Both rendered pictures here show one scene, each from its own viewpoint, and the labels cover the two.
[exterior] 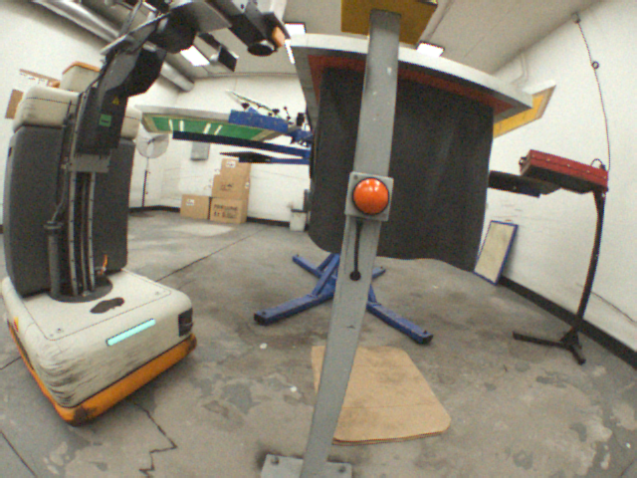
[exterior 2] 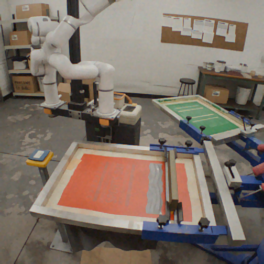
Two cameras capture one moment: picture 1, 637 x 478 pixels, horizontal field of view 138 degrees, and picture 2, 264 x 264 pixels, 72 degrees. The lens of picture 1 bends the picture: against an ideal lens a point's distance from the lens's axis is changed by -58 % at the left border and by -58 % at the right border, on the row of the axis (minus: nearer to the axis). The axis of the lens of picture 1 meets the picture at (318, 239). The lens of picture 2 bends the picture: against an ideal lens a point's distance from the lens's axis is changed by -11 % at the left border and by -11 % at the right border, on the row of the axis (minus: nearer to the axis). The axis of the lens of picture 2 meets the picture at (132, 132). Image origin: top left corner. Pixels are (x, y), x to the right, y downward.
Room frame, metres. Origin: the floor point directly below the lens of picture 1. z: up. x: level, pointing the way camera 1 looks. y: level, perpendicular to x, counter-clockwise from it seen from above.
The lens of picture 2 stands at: (0.97, -0.93, 1.69)
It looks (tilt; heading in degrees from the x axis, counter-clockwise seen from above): 30 degrees down; 94
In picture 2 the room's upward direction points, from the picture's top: 2 degrees clockwise
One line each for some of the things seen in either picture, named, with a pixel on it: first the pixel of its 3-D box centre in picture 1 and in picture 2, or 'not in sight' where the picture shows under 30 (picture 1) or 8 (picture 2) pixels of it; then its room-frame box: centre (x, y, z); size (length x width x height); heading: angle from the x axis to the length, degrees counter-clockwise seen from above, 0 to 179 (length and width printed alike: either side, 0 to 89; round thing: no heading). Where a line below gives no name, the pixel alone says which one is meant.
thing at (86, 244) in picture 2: not in sight; (111, 239); (0.85, -0.39, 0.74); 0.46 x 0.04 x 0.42; 178
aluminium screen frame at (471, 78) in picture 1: (392, 111); (128, 180); (0.91, -0.19, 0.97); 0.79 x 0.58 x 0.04; 178
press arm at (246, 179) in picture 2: not in sight; (239, 182); (1.47, -0.20, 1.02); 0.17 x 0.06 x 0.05; 178
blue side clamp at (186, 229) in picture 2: not in sight; (179, 232); (1.14, -0.47, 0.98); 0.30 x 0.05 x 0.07; 178
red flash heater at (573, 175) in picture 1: (564, 174); not in sight; (1.22, -1.43, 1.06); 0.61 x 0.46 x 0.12; 58
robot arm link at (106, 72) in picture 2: not in sight; (105, 76); (0.71, 0.25, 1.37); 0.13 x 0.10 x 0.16; 135
